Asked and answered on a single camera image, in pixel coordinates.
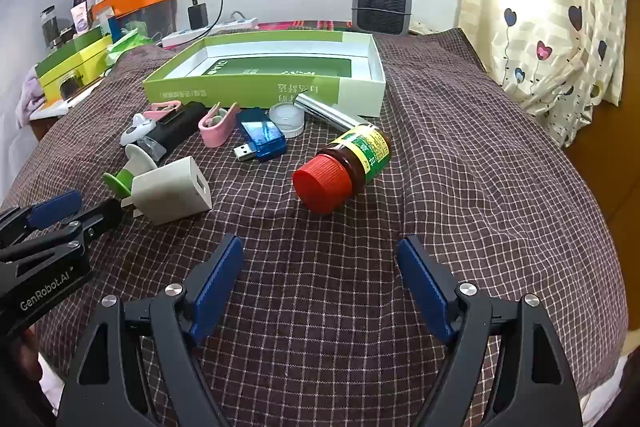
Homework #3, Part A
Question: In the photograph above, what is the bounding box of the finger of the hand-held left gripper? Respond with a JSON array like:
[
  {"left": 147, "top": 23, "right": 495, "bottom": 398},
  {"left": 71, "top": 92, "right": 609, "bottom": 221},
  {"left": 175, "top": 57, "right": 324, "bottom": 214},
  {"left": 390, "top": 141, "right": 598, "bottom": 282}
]
[
  {"left": 0, "top": 190, "right": 83, "bottom": 250},
  {"left": 0, "top": 199, "right": 124, "bottom": 265}
]

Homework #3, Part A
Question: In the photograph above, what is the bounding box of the green white shallow cardboard box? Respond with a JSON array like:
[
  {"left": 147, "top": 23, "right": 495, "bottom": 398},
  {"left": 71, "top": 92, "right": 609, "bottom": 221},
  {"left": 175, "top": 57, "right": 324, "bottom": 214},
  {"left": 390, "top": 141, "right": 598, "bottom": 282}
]
[{"left": 142, "top": 31, "right": 387, "bottom": 118}]

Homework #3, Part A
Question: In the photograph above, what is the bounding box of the white power strip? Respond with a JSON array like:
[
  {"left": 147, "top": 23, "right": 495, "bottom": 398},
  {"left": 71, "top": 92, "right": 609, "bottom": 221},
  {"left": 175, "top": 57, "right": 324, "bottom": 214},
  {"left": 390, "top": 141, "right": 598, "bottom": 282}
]
[{"left": 161, "top": 16, "right": 259, "bottom": 48}]

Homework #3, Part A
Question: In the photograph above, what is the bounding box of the cream curtain with hearts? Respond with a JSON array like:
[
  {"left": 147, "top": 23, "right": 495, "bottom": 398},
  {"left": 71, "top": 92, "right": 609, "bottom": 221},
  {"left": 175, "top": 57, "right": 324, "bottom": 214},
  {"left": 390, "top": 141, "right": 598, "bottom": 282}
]
[{"left": 459, "top": 0, "right": 628, "bottom": 148}]

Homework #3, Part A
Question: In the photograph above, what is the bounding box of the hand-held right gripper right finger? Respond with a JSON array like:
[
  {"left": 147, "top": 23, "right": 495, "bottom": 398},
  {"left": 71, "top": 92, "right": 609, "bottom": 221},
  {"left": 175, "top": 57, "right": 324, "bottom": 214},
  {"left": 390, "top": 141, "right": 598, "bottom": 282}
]
[{"left": 397, "top": 235, "right": 583, "bottom": 427}]

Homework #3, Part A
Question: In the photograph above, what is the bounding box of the brown bottle with red cap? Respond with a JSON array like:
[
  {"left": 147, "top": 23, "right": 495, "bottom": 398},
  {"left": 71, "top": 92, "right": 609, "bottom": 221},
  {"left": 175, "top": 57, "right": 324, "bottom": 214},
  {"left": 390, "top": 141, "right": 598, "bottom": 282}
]
[{"left": 292, "top": 123, "right": 392, "bottom": 214}]

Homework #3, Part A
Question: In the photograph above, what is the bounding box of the pink cloth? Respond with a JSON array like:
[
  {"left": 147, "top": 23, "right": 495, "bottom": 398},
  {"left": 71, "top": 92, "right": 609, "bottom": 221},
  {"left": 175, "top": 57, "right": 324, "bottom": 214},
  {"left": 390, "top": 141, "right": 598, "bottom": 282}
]
[{"left": 16, "top": 67, "right": 46, "bottom": 128}]

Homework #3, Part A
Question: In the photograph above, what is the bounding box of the pink grey clip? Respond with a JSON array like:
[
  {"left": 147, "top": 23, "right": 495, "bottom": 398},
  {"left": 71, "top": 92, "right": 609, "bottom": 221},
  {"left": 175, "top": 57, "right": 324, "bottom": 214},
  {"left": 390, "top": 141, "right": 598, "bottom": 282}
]
[
  {"left": 145, "top": 101, "right": 183, "bottom": 122},
  {"left": 198, "top": 102, "right": 241, "bottom": 148}
]

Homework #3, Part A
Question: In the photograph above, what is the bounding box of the blue transparent usb dongle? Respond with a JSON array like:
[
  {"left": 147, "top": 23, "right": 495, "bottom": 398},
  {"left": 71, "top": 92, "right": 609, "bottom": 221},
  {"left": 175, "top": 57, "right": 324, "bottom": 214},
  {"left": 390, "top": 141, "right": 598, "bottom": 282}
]
[{"left": 234, "top": 108, "right": 287, "bottom": 162}]

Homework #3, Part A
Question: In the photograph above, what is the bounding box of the white charger plug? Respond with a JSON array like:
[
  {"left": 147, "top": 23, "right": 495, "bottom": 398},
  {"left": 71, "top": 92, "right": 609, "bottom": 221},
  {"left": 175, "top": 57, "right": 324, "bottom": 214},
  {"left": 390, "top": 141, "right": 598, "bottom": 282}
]
[{"left": 121, "top": 157, "right": 212, "bottom": 226}]

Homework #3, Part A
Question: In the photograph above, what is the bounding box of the white translucent round cap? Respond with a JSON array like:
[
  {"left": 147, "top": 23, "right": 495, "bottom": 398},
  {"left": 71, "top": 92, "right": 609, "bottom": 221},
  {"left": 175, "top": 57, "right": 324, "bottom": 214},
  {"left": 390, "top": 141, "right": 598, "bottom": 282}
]
[{"left": 269, "top": 103, "right": 305, "bottom": 138}]

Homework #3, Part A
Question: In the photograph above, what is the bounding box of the black device with clear cap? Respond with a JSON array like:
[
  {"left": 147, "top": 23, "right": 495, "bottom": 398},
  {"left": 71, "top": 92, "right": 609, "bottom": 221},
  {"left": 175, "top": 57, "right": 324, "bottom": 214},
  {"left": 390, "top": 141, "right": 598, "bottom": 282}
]
[{"left": 142, "top": 102, "right": 207, "bottom": 158}]

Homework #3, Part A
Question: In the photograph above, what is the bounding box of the green plastic bag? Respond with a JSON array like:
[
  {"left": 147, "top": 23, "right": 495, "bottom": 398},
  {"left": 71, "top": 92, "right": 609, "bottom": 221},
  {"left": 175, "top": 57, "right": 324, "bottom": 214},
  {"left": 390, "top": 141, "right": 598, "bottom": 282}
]
[{"left": 105, "top": 29, "right": 156, "bottom": 68}]

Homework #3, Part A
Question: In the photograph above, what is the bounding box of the green yellow cardboard box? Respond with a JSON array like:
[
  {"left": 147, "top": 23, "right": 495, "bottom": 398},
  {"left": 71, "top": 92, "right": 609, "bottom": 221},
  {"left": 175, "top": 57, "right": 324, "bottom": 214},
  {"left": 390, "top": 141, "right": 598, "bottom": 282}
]
[{"left": 35, "top": 28, "right": 113, "bottom": 100}]

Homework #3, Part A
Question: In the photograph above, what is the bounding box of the black power cable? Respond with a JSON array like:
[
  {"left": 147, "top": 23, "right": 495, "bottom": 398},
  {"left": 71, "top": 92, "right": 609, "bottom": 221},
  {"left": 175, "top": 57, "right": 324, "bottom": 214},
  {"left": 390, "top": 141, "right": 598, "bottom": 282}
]
[{"left": 191, "top": 0, "right": 224, "bottom": 38}]

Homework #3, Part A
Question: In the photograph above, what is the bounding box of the brown checked blanket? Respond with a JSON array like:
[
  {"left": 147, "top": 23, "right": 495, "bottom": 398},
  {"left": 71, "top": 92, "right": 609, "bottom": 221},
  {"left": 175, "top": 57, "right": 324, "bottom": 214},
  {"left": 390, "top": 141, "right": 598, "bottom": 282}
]
[{"left": 0, "top": 27, "right": 628, "bottom": 427}]

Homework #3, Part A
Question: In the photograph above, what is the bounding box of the silver metal tube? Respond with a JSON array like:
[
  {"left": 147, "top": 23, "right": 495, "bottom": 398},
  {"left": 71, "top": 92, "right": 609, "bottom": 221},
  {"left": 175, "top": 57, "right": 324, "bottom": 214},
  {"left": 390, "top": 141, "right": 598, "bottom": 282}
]
[{"left": 292, "top": 93, "right": 368, "bottom": 132}]

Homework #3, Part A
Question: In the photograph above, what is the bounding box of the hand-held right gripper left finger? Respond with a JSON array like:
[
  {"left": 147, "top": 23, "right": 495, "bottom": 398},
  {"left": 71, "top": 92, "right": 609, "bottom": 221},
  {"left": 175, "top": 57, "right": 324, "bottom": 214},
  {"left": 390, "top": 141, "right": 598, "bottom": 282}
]
[{"left": 57, "top": 234, "right": 244, "bottom": 427}]

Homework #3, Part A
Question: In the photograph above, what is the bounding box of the colourful striped mat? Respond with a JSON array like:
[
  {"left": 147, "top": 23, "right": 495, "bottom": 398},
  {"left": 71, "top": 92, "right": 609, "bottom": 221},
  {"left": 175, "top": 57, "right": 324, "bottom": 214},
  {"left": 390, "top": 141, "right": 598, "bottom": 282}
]
[{"left": 257, "top": 19, "right": 356, "bottom": 32}]

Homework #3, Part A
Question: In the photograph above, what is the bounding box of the white round panda gadget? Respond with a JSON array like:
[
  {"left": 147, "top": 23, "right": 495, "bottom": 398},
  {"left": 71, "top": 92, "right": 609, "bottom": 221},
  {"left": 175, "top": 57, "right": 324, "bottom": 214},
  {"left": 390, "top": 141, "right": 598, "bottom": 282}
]
[{"left": 120, "top": 114, "right": 157, "bottom": 146}]

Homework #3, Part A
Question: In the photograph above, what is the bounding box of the grey space heater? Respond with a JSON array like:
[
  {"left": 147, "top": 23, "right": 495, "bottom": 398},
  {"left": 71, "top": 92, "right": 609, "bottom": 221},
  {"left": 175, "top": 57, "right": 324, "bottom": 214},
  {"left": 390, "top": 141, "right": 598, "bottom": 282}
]
[{"left": 351, "top": 0, "right": 413, "bottom": 36}]

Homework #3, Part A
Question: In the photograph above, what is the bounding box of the black power adapter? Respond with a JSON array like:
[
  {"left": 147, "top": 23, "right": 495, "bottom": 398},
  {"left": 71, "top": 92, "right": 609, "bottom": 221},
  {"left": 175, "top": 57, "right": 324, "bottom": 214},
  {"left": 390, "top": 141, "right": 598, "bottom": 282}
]
[{"left": 187, "top": 4, "right": 210, "bottom": 30}]

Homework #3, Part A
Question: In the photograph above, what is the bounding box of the glass jar with dark lid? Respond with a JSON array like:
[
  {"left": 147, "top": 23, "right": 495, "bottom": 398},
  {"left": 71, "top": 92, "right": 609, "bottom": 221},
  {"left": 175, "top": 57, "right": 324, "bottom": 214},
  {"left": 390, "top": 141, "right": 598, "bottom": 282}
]
[{"left": 40, "top": 6, "right": 61, "bottom": 50}]

